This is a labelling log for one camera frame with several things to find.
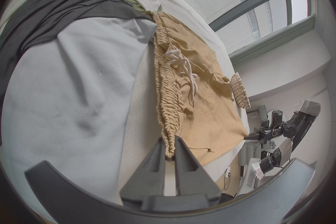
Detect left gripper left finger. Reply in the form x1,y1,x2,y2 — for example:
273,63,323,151
120,136,167,205

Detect grey-green curtain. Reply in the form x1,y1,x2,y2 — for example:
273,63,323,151
228,14,316,66

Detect tan drawstring shorts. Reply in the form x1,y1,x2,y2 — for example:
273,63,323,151
145,10,248,166

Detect round woven basket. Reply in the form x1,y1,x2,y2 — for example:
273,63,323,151
230,73,250,109

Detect bed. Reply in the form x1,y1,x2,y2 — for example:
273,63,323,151
0,0,250,218

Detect white cable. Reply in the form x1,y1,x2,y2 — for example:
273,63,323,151
223,168,233,192

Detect green garment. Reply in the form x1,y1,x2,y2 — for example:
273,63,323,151
123,0,146,12

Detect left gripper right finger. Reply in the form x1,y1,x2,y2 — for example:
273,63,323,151
174,136,221,204

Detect dark grey garment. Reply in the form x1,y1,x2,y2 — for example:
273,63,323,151
0,0,153,100

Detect pale blue garment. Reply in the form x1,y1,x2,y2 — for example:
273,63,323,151
1,17,156,192

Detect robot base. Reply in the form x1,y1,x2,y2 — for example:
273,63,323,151
237,140,263,189

